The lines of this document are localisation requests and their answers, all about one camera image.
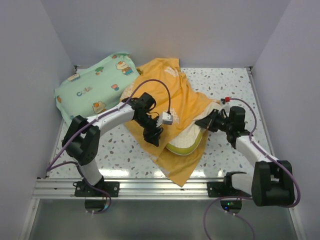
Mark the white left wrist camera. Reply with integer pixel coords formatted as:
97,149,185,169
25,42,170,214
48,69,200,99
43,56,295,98
158,111,174,125

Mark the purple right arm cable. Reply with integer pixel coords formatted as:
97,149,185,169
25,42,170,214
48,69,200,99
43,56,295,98
203,97,301,240

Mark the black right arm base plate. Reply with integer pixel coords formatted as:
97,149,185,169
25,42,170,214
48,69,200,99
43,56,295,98
206,181,251,198

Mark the cream quilted pillow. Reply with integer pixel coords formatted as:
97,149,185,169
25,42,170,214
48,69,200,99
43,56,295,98
125,82,221,157

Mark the green cartoon bear pillow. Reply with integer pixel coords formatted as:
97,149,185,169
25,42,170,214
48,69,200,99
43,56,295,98
54,52,139,125

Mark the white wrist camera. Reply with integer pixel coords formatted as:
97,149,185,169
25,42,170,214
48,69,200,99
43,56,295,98
158,111,174,125
219,96,232,114

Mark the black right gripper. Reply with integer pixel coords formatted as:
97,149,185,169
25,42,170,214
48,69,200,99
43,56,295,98
195,108,232,133

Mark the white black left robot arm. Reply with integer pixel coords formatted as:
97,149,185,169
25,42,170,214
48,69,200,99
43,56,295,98
62,92,166,197

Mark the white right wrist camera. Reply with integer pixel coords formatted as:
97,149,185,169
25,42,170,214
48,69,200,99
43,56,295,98
219,96,232,114

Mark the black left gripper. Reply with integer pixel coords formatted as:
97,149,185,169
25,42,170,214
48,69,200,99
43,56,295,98
134,113,164,147

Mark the orange mickey mouse pillowcase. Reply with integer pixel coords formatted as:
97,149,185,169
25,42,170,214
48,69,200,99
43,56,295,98
120,58,209,187

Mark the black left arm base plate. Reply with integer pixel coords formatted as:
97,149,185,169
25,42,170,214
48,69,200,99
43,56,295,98
72,181,120,198

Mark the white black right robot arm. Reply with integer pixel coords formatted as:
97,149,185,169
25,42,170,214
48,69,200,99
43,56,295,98
195,106,295,207

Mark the aluminium mounting rail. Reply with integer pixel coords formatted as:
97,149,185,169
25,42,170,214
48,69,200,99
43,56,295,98
31,177,297,200

